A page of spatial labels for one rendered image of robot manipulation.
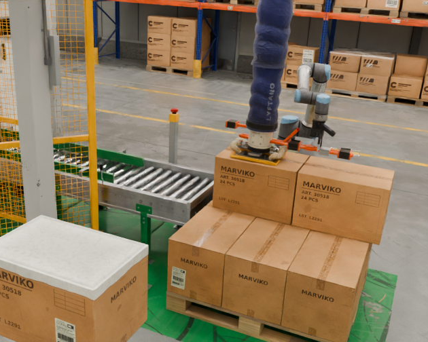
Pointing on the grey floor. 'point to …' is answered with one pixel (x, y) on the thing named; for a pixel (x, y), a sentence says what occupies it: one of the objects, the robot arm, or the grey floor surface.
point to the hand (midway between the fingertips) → (319, 148)
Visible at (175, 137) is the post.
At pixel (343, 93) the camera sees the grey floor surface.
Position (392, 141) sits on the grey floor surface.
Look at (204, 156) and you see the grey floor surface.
